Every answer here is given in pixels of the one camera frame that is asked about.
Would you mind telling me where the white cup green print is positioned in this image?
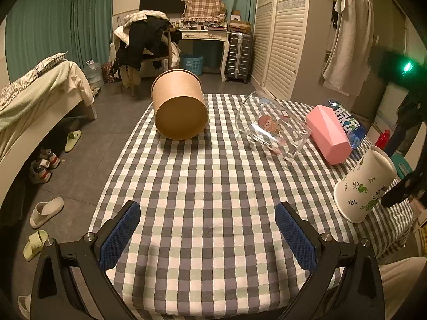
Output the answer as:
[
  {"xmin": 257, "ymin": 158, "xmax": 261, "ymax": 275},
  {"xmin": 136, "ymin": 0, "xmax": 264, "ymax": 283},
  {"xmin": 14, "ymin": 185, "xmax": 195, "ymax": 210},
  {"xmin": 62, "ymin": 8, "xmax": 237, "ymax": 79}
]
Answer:
[{"xmin": 334, "ymin": 146, "xmax": 397, "ymax": 223}]

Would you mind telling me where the blue patterned cup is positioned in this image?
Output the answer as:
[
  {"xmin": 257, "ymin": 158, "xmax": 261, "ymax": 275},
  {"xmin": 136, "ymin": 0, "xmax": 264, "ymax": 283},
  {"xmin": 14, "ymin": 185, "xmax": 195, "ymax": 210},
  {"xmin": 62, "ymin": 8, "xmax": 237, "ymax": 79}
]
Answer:
[{"xmin": 326, "ymin": 100, "xmax": 366, "ymax": 150}]

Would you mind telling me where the pink faceted cup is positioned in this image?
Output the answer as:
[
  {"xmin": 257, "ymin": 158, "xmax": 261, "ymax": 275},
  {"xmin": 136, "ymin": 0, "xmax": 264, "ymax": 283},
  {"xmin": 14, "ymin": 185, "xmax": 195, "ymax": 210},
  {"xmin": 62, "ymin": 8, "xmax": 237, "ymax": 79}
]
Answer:
[{"xmin": 305, "ymin": 105, "xmax": 353, "ymax": 165}]

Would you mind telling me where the clear glass cartoon cup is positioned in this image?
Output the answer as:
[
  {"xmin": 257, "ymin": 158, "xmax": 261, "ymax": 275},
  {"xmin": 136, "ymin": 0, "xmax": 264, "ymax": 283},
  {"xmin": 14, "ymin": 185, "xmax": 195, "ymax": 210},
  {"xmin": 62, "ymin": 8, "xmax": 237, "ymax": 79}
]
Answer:
[{"xmin": 235, "ymin": 90, "xmax": 311, "ymax": 162}]

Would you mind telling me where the brown paper cup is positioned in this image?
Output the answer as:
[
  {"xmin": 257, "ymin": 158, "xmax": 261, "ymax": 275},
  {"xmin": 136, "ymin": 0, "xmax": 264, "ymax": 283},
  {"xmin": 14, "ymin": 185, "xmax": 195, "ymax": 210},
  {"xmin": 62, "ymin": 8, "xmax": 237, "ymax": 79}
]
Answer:
[{"xmin": 151, "ymin": 69, "xmax": 208, "ymax": 140}]

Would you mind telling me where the green slipper front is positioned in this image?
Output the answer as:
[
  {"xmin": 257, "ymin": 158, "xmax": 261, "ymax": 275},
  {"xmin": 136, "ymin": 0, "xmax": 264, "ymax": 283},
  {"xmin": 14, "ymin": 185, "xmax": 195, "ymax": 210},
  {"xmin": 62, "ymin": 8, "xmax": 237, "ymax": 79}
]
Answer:
[{"xmin": 23, "ymin": 230, "xmax": 49, "ymax": 262}]

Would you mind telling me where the hanging white towel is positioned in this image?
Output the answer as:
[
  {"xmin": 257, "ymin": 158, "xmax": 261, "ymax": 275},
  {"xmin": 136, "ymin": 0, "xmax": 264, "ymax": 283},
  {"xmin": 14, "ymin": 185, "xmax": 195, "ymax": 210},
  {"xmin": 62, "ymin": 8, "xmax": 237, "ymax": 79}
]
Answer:
[{"xmin": 323, "ymin": 0, "xmax": 374, "ymax": 96}]

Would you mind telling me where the red bottle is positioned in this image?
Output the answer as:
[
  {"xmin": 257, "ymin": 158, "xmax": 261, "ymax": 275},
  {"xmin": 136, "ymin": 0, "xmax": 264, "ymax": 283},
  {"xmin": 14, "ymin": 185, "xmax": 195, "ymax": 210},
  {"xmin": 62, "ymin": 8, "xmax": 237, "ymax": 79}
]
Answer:
[{"xmin": 375, "ymin": 129, "xmax": 390, "ymax": 150}]

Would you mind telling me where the white slipper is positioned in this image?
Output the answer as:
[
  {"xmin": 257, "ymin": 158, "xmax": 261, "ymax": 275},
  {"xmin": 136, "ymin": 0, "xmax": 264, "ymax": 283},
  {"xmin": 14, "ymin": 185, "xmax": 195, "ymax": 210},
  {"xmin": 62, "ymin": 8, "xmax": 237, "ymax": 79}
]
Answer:
[{"xmin": 30, "ymin": 197, "xmax": 64, "ymax": 229}]

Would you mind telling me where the sneaker pair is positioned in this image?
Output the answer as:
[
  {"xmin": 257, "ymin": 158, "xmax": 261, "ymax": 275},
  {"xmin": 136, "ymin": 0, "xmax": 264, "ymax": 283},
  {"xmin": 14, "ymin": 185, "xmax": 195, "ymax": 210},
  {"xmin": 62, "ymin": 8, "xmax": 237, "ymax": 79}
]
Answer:
[{"xmin": 29, "ymin": 147, "xmax": 61, "ymax": 184}]

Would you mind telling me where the white louvered wardrobe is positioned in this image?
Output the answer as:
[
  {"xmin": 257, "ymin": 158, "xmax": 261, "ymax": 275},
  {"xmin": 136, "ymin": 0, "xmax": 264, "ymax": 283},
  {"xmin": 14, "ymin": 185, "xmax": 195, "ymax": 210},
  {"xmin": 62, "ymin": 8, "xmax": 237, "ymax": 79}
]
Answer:
[{"xmin": 250, "ymin": 0, "xmax": 338, "ymax": 103}]

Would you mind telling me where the checkered grey tablecloth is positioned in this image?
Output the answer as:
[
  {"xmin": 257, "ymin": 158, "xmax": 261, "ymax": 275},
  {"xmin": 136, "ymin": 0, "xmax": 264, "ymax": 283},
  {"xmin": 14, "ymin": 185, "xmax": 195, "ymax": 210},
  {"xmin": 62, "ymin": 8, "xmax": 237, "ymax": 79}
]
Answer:
[{"xmin": 90, "ymin": 94, "xmax": 414, "ymax": 319}]

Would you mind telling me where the green slipper near bed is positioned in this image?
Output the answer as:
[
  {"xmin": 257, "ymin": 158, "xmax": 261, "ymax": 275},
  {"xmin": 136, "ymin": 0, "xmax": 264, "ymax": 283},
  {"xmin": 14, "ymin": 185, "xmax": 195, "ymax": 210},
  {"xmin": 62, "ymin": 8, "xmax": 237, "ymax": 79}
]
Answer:
[{"xmin": 64, "ymin": 130, "xmax": 82, "ymax": 153}]

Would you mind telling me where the dark hard suitcase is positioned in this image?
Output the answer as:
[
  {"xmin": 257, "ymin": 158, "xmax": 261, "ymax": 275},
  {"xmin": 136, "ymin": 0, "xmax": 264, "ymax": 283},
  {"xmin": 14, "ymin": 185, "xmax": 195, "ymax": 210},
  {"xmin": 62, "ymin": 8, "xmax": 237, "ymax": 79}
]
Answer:
[{"xmin": 225, "ymin": 31, "xmax": 253, "ymax": 83}]

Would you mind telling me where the bed with beige bedding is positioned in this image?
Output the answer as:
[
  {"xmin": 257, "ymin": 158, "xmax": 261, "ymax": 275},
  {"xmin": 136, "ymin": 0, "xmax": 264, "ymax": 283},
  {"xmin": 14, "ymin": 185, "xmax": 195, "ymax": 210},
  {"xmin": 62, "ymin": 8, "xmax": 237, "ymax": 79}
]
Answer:
[{"xmin": 1, "ymin": 59, "xmax": 96, "ymax": 200}]

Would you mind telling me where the white desk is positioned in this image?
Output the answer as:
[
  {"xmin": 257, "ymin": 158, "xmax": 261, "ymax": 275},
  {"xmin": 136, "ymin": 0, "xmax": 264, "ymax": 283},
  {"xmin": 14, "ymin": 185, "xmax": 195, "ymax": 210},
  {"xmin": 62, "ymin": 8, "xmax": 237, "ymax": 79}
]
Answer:
[{"xmin": 174, "ymin": 19, "xmax": 230, "ymax": 82}]

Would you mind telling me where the clear water jug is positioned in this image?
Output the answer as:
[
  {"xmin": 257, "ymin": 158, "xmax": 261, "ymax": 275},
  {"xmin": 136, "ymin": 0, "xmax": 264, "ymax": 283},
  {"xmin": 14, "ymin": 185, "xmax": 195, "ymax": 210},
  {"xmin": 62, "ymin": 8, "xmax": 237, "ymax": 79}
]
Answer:
[{"xmin": 83, "ymin": 60, "xmax": 104, "ymax": 89}]

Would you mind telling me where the blue laundry basket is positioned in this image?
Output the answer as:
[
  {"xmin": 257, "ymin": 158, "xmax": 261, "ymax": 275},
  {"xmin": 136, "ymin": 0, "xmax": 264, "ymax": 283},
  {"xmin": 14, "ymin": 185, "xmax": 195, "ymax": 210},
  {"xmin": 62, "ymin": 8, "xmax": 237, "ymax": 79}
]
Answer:
[{"xmin": 181, "ymin": 54, "xmax": 204, "ymax": 76}]

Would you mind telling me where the plaid blanket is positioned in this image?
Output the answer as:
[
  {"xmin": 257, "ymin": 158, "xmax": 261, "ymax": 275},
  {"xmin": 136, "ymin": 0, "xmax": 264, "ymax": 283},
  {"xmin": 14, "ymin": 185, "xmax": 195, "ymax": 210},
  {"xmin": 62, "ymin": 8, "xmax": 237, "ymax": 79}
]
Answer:
[{"xmin": 182, "ymin": 0, "xmax": 227, "ymax": 23}]

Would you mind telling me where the black tv monitor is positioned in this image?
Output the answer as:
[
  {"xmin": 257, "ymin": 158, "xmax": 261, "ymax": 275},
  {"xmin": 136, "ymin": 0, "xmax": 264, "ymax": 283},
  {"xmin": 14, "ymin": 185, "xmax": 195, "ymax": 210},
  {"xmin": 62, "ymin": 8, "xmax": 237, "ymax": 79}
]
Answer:
[{"xmin": 139, "ymin": 0, "xmax": 185, "ymax": 14}]

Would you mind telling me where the chair piled with clothes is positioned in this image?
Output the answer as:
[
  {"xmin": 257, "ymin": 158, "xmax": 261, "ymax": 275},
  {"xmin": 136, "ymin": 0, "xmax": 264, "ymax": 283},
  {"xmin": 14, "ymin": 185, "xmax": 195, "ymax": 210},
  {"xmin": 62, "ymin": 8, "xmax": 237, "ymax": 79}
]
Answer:
[{"xmin": 110, "ymin": 10, "xmax": 182, "ymax": 90}]

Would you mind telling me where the teal curtain left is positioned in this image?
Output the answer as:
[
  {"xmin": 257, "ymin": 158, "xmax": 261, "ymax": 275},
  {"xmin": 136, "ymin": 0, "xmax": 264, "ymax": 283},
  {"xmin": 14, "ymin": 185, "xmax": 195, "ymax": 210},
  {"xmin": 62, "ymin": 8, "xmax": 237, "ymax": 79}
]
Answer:
[{"xmin": 5, "ymin": 0, "xmax": 113, "ymax": 81}]

